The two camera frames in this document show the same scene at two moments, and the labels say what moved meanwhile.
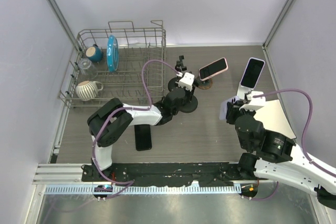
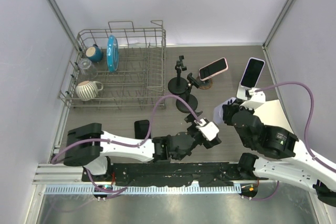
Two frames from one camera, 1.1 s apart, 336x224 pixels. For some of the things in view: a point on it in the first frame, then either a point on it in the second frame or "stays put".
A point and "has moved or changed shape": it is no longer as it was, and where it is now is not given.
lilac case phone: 223,108 has moved or changed shape
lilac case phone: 252,72 stays put
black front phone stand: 179,68 stays put
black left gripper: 189,95 to 216,139
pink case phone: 213,69 stays put
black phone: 143,137 stays put
